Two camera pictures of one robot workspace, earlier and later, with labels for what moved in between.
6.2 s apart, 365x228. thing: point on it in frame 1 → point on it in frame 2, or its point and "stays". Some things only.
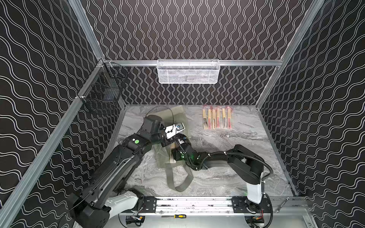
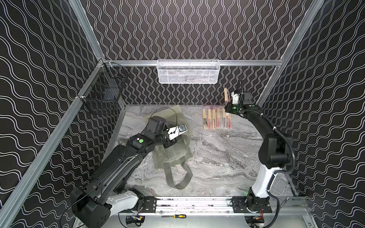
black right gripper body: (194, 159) → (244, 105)
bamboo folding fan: (219, 116) stays
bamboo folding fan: (171, 160) → (226, 96)
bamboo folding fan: (229, 109) stays
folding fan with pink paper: (209, 117) stays
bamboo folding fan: (214, 117) stays
